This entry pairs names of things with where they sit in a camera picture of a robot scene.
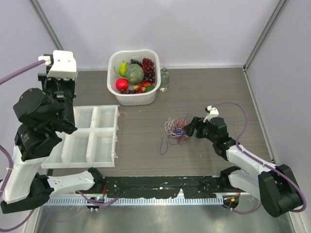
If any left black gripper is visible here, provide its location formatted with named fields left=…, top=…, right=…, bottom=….
left=41, top=65, right=79, bottom=129

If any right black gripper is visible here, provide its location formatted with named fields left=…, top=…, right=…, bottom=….
left=184, top=116, right=217, bottom=143

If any coloured wire bundle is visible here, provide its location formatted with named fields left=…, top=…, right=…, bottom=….
left=164, top=113, right=192, bottom=146

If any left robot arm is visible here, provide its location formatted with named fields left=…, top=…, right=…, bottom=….
left=0, top=74, right=104, bottom=214

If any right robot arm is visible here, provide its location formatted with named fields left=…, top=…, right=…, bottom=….
left=184, top=117, right=307, bottom=217

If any white compartment tray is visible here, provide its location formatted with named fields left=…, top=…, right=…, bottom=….
left=41, top=105, right=120, bottom=169

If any red apple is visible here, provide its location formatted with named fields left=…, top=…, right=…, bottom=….
left=116, top=78, right=129, bottom=91

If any white fruit basket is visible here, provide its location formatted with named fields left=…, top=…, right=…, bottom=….
left=107, top=49, right=161, bottom=106

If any clear plastic bottle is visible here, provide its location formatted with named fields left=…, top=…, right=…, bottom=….
left=159, top=67, right=170, bottom=92

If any green pear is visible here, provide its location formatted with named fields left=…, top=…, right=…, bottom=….
left=118, top=62, right=128, bottom=78

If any green lime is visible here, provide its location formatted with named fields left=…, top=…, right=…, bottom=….
left=144, top=85, right=155, bottom=93

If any peach fruit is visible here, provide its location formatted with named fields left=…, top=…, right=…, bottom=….
left=133, top=82, right=152, bottom=93

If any dark cherries front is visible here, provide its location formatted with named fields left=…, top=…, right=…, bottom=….
left=120, top=88, right=141, bottom=95

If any green melon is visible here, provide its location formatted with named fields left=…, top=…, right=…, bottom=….
left=125, top=64, right=144, bottom=85

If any red grape bunch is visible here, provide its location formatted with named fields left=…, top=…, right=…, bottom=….
left=142, top=58, right=156, bottom=83

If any dark grape bunch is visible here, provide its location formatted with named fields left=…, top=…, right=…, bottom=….
left=131, top=59, right=142, bottom=67

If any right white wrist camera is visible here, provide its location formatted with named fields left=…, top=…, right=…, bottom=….
left=203, top=105, right=219, bottom=123

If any purple wire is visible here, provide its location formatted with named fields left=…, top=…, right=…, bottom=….
left=159, top=137, right=169, bottom=156

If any slotted cable duct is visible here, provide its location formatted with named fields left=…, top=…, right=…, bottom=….
left=44, top=195, right=224, bottom=206

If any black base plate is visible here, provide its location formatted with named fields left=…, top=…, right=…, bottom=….
left=75, top=175, right=250, bottom=199

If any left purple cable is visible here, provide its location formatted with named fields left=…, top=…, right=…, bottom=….
left=0, top=60, right=47, bottom=231

